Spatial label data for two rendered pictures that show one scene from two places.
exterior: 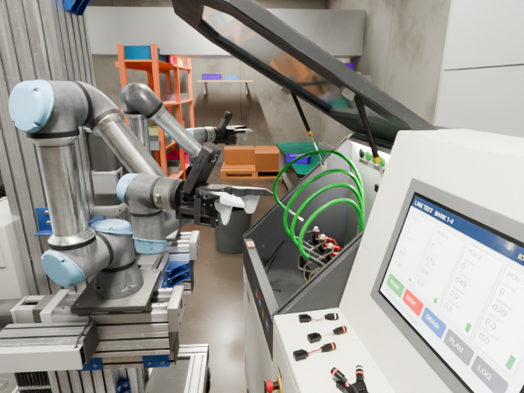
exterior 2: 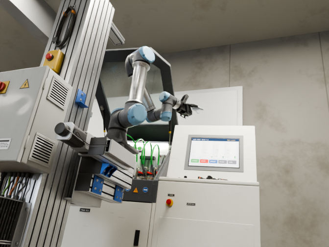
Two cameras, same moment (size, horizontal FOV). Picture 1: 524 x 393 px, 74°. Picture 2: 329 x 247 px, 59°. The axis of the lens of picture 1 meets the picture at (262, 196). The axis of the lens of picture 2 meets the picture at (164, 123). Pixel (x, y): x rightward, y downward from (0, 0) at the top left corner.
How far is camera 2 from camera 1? 2.19 m
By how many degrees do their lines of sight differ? 75
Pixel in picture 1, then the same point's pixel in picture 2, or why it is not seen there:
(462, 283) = (217, 150)
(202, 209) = (188, 109)
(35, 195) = (80, 83)
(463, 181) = (206, 132)
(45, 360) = (127, 156)
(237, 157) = not seen: outside the picture
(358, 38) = not seen: outside the picture
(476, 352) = (227, 160)
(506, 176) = (217, 129)
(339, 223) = not seen: hidden behind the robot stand
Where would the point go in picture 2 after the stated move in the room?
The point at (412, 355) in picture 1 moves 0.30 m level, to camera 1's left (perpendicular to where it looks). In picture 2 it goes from (209, 173) to (198, 161)
